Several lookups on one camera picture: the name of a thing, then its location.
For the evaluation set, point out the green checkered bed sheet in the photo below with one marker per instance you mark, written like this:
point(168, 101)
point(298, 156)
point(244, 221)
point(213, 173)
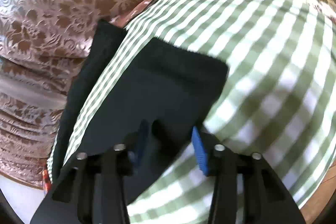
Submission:
point(278, 101)

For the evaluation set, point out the brown floral curtain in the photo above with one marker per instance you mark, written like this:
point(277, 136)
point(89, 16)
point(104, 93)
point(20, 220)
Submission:
point(43, 45)

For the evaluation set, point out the colourful patchwork pillow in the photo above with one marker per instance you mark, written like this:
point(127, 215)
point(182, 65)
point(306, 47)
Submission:
point(46, 181)

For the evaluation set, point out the black pants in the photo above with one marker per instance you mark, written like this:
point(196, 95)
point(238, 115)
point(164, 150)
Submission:
point(171, 88)

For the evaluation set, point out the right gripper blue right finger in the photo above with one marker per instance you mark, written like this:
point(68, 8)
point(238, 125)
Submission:
point(201, 151)

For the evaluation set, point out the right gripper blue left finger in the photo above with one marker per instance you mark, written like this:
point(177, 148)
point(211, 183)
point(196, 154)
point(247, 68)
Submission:
point(136, 146)

